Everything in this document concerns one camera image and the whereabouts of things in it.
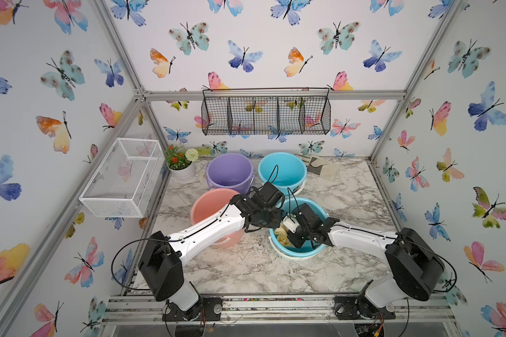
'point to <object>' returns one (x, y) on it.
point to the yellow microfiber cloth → (282, 232)
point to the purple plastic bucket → (230, 171)
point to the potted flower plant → (180, 163)
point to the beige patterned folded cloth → (320, 166)
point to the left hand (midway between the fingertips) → (279, 220)
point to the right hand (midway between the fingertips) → (291, 230)
